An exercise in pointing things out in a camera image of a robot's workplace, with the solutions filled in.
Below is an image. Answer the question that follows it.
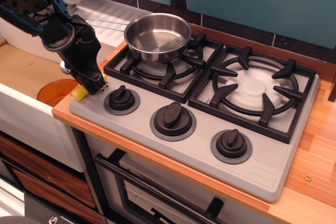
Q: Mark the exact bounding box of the white toy sink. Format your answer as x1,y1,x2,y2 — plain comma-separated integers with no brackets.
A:
0,0,155,173

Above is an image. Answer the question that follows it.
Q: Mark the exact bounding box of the steel pan with wire handle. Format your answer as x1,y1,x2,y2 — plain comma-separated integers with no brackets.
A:
87,13,192,65

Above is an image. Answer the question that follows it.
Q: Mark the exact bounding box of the yellow toy fry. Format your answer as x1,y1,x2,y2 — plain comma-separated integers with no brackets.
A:
72,73,108,101

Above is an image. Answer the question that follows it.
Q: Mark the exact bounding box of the black left stove knob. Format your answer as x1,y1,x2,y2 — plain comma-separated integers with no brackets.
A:
103,85,141,116

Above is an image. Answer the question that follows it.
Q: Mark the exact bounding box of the oven door with black handle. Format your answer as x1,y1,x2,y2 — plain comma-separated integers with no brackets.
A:
94,149,224,223

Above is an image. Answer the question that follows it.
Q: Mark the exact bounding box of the wooden drawer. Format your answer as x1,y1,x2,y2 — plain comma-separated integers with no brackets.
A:
13,168,104,224
1,134,91,199

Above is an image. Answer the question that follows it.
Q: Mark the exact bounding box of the orange translucent plate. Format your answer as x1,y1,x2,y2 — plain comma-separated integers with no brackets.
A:
37,79,78,107

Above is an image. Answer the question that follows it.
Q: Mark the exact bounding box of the black middle stove knob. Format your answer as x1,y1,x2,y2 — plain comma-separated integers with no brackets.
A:
150,102,197,142

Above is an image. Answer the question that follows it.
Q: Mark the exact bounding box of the black burner grate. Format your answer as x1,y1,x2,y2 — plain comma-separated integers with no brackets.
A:
188,45,320,144
103,33,224,103

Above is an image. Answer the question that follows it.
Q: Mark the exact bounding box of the upper wooden drawer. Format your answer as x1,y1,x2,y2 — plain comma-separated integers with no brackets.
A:
1,134,91,199

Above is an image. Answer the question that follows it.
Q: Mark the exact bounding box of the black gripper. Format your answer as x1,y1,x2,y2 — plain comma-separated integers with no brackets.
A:
58,15,107,94

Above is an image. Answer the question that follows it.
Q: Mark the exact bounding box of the black left burner grate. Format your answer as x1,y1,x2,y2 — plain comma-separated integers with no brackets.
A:
103,33,224,103

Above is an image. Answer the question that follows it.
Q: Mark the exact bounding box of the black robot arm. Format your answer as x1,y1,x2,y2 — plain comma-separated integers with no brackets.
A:
1,0,107,94

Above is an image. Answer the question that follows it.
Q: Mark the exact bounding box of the black stove knob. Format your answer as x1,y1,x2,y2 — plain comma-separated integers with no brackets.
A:
103,85,141,116
211,129,253,165
150,102,197,142

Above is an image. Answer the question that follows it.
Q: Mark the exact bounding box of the black right stove knob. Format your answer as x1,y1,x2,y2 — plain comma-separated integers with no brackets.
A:
211,129,253,165

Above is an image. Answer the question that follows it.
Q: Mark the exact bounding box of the grey toy stove top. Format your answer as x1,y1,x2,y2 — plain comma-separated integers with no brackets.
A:
68,45,321,204

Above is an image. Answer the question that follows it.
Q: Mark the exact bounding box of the lower wooden drawer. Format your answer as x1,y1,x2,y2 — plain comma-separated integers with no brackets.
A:
13,168,104,224

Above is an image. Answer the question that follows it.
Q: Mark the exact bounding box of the black right burner grate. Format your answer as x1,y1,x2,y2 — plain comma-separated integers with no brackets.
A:
188,45,320,144

